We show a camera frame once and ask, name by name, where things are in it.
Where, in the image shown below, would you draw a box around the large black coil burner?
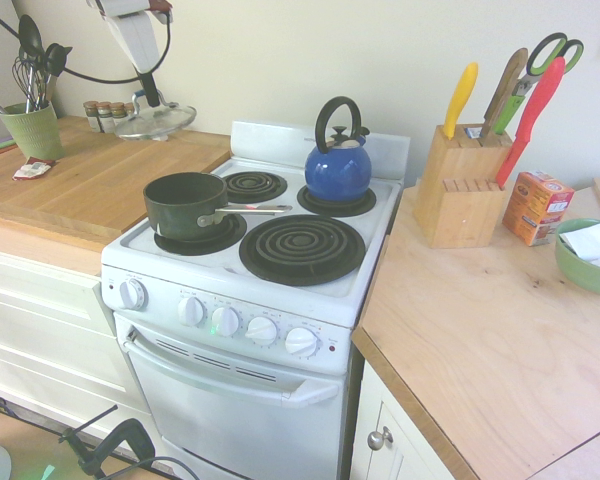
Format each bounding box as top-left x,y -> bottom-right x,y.
238,214 -> 368,288
153,211 -> 249,257

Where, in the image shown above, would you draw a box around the red packet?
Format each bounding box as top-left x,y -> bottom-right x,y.
11,158 -> 57,182

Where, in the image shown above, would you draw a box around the blue kettle with black handle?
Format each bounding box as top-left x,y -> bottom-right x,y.
304,95 -> 373,206

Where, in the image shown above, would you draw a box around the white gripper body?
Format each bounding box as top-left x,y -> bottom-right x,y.
98,0 -> 162,76

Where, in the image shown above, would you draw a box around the wooden handled knife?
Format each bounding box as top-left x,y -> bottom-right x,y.
479,47 -> 530,139

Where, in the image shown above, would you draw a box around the yellow handled knife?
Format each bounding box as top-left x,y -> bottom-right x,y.
441,61 -> 480,142

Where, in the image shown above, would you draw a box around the white cabinet with knob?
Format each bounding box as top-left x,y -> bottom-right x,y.
351,356 -> 486,480

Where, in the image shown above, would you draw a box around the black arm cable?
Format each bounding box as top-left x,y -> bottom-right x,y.
0,4 -> 174,86

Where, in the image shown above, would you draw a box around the white stove knob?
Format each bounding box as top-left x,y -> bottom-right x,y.
284,326 -> 320,358
118,278 -> 150,312
210,305 -> 242,338
244,316 -> 280,348
177,295 -> 209,328

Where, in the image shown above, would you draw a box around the grey green handled scissors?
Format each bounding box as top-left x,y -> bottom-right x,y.
511,31 -> 586,99

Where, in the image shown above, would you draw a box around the red handled knife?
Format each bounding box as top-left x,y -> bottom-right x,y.
494,55 -> 567,191

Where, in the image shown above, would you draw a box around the wooden knife block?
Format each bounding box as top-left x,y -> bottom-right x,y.
412,123 -> 514,250

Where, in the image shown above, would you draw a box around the orange baking soda box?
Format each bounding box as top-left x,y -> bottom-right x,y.
501,170 -> 577,248

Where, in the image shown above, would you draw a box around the green handled knife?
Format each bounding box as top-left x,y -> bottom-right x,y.
491,82 -> 532,137

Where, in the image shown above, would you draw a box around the glass pot lid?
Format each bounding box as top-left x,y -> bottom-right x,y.
113,89 -> 198,143

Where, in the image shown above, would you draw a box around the dark saucepan with metal handle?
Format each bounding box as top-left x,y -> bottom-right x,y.
142,171 -> 294,242

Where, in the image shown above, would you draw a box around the metal cabinet knob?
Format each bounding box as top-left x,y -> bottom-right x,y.
367,426 -> 395,452

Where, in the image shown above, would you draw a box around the black metal clamp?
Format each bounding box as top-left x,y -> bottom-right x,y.
61,403 -> 152,477

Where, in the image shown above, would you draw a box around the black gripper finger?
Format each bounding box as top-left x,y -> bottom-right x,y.
138,70 -> 161,108

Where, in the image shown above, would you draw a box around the small black coil burner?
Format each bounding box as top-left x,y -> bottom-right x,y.
296,183 -> 378,218
218,170 -> 289,204

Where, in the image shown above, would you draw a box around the white paper in bowl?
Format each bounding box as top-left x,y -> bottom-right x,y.
559,218 -> 600,274

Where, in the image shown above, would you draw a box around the large wooden cutting board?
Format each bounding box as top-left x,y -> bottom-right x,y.
0,114 -> 232,237

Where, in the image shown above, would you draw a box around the black wire whisk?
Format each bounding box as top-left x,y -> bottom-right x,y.
11,56 -> 50,114

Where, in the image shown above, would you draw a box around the white electric stove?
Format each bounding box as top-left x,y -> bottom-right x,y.
100,119 -> 412,480

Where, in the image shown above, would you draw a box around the black slotted spatula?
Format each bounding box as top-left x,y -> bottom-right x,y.
43,43 -> 75,104

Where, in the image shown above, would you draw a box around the black ladle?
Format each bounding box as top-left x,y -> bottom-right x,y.
17,14 -> 45,112

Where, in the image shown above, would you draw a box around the green ribbed utensil holder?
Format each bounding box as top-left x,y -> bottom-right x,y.
0,101 -> 66,162

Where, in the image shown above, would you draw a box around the white drawer cabinet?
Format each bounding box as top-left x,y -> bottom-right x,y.
0,243 -> 131,442

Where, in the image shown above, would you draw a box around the white packet with label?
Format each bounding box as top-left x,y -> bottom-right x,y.
19,160 -> 51,179

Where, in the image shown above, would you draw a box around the green ceramic bowl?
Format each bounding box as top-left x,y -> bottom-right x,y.
553,216 -> 600,298

